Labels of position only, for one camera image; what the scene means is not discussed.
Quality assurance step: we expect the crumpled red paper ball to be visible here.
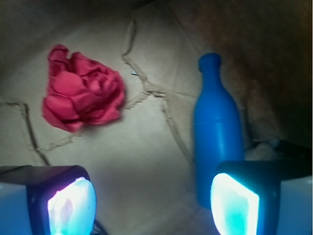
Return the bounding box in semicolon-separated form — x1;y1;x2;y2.
42;45;125;133

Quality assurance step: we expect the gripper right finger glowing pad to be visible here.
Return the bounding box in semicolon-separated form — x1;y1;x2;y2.
210;160;313;235

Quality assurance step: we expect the brown paper bag bin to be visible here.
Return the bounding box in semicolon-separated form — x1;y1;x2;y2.
0;0;313;235

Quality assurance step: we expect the blue plastic bottle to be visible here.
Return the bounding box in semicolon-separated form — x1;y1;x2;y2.
193;53;244;209

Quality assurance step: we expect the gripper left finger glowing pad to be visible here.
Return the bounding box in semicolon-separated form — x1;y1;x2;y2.
0;165;96;235

